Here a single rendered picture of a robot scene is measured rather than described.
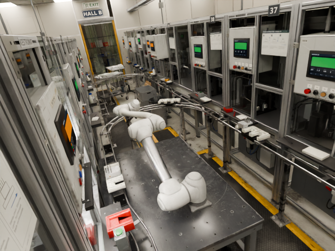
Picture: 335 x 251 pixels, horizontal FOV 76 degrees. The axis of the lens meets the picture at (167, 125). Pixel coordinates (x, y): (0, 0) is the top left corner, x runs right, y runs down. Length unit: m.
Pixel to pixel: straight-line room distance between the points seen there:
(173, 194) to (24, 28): 8.91
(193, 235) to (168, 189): 0.35
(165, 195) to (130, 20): 8.78
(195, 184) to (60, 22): 8.72
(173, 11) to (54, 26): 4.83
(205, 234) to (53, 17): 9.05
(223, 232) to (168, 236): 0.38
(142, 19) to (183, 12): 1.88
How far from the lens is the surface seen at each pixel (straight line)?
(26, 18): 9.79
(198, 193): 1.68
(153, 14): 10.10
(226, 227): 1.70
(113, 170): 1.94
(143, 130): 1.72
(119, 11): 9.79
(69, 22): 9.64
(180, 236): 1.66
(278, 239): 2.56
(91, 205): 0.99
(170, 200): 1.59
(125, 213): 1.49
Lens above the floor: 1.99
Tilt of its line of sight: 25 degrees down
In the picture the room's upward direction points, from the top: 8 degrees counter-clockwise
